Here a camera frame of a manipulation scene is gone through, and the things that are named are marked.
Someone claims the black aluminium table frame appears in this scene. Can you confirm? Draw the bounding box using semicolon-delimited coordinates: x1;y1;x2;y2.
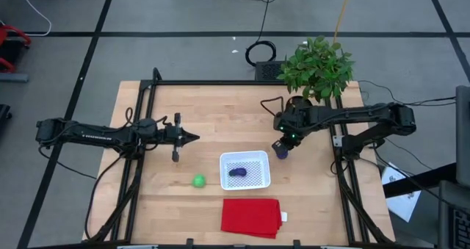
86;67;396;245

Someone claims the red folded cloth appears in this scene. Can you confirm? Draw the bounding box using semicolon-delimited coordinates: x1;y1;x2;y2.
220;198;288;239

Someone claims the coiled black cable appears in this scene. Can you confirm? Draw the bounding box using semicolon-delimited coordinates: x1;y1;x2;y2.
244;0;278;68

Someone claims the green leafy plant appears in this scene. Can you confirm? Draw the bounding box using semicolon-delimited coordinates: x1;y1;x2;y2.
277;35;356;104

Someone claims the black desk bar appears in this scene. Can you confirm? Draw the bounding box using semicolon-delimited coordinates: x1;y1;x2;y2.
383;162;458;199

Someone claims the black vented box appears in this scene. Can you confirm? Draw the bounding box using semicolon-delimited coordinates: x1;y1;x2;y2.
255;60;288;82

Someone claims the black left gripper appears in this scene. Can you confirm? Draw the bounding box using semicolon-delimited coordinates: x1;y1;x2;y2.
163;112;201;163

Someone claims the red tubular cart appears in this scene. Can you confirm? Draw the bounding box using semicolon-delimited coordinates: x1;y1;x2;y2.
0;24;32;74

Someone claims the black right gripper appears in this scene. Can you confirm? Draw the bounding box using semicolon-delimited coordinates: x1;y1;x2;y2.
271;124;306;159

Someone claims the black keyboard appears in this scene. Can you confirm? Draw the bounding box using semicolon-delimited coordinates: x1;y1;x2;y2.
452;207;470;249

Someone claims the white cable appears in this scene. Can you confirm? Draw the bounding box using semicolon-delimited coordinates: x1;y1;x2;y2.
16;0;53;37

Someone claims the black plant pot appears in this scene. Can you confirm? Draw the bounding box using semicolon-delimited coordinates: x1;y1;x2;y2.
288;95;314;109

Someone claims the green round toy fruit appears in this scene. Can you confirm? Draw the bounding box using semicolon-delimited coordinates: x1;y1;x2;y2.
192;173;207;189

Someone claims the white printed paper sheet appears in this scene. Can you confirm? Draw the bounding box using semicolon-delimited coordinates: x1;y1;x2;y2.
380;162;422;223

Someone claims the grey monitor back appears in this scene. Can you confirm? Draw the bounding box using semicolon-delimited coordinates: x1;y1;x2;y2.
455;85;470;188

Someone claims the white perforated plastic basket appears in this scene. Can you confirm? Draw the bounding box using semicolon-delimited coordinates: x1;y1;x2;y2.
219;150;272;191

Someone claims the yellow cable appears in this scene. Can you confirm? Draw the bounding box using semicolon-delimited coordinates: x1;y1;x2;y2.
333;0;355;44

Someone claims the grey desk foot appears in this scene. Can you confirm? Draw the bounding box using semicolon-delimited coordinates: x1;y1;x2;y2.
0;72;30;83

